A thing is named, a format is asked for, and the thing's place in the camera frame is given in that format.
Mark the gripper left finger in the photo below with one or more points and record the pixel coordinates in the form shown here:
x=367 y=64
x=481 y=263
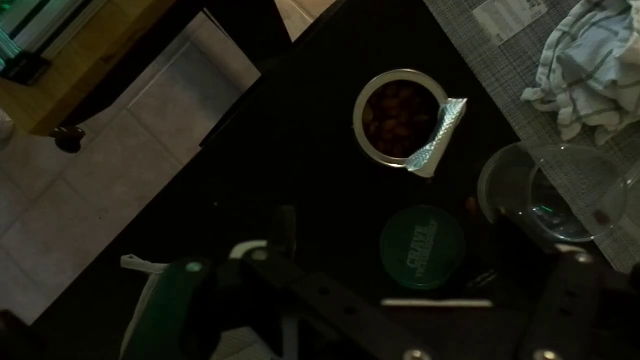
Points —
x=320 y=295

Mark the peeled silver foil seal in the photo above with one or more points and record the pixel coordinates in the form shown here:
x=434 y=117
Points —
x=440 y=135

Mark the wooden cabinet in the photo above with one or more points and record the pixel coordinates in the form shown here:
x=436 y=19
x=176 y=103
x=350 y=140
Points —
x=75 y=55

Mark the white green-striped cloth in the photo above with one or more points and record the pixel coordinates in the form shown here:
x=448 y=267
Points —
x=590 y=70

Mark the clear plastic cup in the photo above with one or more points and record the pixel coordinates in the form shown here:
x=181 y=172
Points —
x=555 y=200

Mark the grey woven placemat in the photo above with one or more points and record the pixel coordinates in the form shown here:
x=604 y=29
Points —
x=500 y=75

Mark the round dark green lid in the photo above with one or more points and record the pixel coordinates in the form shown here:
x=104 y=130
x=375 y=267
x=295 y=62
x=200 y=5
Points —
x=422 y=247

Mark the open round metal-rimmed jar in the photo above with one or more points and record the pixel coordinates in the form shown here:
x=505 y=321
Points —
x=397 y=120

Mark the white paper label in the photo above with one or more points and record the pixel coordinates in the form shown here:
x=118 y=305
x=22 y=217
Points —
x=507 y=17

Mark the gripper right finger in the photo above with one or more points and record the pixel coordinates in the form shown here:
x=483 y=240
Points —
x=570 y=310

